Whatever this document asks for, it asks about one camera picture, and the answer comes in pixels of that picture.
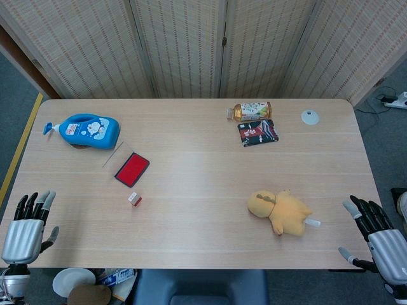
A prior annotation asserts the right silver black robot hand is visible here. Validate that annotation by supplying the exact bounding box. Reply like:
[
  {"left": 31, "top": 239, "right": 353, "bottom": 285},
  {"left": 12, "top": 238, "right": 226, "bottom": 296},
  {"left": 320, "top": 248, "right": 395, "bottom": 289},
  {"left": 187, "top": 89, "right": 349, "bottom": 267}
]
[{"left": 338, "top": 194, "right": 407, "bottom": 286}]

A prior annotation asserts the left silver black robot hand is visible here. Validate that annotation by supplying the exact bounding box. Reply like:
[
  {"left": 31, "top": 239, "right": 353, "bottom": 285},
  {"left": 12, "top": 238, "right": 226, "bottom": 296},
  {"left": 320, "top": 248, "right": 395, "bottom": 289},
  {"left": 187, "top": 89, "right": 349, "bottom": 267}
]
[{"left": 1, "top": 190, "right": 60, "bottom": 265}]

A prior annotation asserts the clear plastic lid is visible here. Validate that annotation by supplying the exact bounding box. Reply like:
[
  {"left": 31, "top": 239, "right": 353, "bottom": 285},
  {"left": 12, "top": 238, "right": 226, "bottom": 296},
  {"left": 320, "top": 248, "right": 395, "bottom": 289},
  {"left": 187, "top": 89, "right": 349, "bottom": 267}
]
[{"left": 102, "top": 142, "right": 135, "bottom": 168}]

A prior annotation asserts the red ink pad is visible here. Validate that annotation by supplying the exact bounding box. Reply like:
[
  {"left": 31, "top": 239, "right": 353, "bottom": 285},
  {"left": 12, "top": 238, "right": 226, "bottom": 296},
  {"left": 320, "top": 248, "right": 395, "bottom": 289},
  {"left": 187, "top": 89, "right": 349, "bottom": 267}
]
[{"left": 114, "top": 152, "right": 151, "bottom": 188}]

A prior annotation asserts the white shoe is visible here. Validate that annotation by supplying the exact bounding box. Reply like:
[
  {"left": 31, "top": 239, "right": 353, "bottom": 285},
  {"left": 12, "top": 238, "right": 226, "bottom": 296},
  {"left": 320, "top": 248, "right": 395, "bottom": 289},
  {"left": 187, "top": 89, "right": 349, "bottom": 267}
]
[{"left": 398, "top": 191, "right": 407, "bottom": 223}]

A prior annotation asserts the white round plate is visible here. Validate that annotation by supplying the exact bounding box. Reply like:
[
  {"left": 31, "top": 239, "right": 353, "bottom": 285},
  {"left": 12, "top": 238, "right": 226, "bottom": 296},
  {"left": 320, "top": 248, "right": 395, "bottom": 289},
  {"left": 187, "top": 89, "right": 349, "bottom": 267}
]
[{"left": 52, "top": 268, "right": 97, "bottom": 299}]

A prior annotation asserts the yellow floor tape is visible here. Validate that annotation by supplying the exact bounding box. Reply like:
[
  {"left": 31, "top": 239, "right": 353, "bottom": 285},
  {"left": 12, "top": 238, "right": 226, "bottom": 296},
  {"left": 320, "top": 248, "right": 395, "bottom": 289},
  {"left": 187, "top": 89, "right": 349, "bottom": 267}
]
[{"left": 0, "top": 92, "right": 44, "bottom": 206}]

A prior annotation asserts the blue white paper box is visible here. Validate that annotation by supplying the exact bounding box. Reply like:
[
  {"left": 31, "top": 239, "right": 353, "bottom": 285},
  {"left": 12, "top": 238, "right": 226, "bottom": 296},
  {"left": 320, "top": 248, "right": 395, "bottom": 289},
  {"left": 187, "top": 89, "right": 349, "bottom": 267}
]
[{"left": 95, "top": 268, "right": 136, "bottom": 288}]

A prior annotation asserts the yellow plush toy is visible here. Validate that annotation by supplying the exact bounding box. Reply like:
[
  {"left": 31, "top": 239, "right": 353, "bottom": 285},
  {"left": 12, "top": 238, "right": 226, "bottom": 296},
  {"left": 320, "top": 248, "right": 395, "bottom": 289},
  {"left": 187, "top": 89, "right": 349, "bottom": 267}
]
[{"left": 247, "top": 188, "right": 321, "bottom": 237}]

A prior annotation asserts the blue pump lotion bottle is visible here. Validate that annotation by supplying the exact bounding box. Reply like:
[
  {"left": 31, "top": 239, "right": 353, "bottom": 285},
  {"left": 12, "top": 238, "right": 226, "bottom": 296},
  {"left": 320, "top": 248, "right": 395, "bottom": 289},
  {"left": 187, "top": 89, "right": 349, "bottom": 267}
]
[{"left": 43, "top": 113, "right": 121, "bottom": 151}]

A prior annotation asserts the white power strip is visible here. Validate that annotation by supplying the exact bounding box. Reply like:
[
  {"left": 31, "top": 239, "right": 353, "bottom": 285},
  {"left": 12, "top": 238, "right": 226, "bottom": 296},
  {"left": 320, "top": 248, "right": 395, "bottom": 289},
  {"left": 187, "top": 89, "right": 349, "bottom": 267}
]
[{"left": 383, "top": 91, "right": 407, "bottom": 111}]

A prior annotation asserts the white round table grommet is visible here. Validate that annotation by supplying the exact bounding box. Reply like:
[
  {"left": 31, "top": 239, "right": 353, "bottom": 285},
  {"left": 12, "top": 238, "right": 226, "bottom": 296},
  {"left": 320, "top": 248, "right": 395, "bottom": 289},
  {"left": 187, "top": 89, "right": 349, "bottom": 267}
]
[{"left": 301, "top": 109, "right": 320, "bottom": 126}]

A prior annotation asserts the black red snack packet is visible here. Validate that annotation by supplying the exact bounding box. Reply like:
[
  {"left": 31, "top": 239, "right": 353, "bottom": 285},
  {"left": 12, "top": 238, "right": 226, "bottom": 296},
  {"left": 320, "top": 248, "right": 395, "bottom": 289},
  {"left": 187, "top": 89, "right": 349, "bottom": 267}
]
[{"left": 237, "top": 119, "right": 281, "bottom": 147}]

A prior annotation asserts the blue padded chair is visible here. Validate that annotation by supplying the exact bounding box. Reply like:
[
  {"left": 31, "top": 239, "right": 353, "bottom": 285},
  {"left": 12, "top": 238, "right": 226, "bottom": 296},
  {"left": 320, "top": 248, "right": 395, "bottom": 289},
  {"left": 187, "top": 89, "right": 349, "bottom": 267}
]
[{"left": 132, "top": 269, "right": 270, "bottom": 305}]

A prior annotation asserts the amber tea bottle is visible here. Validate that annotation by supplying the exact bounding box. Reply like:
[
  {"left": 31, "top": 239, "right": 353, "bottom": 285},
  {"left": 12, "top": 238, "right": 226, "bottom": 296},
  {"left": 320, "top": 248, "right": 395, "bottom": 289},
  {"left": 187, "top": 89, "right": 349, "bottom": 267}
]
[{"left": 226, "top": 101, "right": 273, "bottom": 122}]

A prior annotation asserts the woven folding screen panel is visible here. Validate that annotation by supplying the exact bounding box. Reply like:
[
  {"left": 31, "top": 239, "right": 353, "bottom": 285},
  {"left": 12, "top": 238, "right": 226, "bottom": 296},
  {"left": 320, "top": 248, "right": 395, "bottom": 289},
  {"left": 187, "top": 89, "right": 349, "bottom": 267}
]
[
  {"left": 128, "top": 0, "right": 228, "bottom": 99},
  {"left": 282, "top": 0, "right": 407, "bottom": 106},
  {"left": 0, "top": 0, "right": 157, "bottom": 100},
  {"left": 218, "top": 0, "right": 321, "bottom": 99}
]

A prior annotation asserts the black floor cable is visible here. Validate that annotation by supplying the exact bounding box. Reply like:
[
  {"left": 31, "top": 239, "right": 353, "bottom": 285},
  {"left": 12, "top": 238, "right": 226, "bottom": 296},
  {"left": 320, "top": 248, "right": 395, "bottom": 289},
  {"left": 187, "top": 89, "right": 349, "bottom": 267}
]
[{"left": 355, "top": 86, "right": 399, "bottom": 116}]

